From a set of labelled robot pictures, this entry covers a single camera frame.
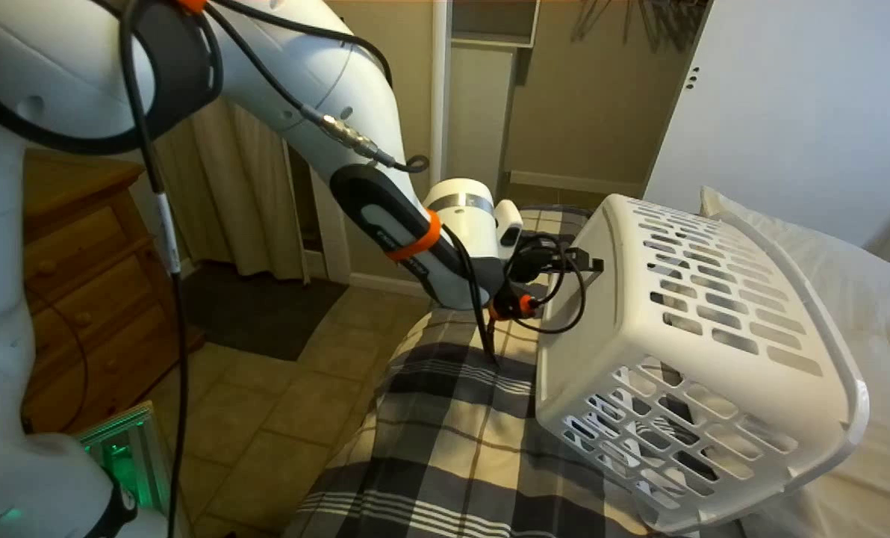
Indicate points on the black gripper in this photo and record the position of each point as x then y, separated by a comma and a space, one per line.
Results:
537, 263

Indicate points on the white plastic laundry basket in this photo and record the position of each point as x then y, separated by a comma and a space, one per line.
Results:
704, 370

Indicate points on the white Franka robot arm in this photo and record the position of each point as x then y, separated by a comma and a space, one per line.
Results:
296, 92

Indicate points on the white framed narrow mirror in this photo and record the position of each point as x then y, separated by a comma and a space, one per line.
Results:
479, 109

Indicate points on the black white plaid blanket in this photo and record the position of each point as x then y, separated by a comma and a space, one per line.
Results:
447, 449

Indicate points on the dark hanging plant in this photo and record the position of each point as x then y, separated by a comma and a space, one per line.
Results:
656, 20

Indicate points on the dark floor mat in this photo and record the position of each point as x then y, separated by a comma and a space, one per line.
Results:
256, 314

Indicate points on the beige curtain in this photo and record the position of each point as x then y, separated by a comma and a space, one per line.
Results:
237, 189

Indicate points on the green lit control box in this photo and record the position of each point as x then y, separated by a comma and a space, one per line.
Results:
126, 453

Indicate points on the wooden dresser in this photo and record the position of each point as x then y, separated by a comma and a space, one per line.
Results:
87, 301

